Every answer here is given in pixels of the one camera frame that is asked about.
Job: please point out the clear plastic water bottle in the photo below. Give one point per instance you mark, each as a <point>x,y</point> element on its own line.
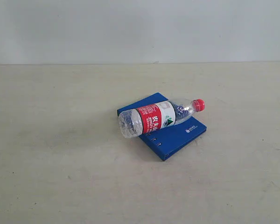
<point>153,117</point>

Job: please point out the blue ring binder notebook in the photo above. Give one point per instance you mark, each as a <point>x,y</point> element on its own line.
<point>167,141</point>

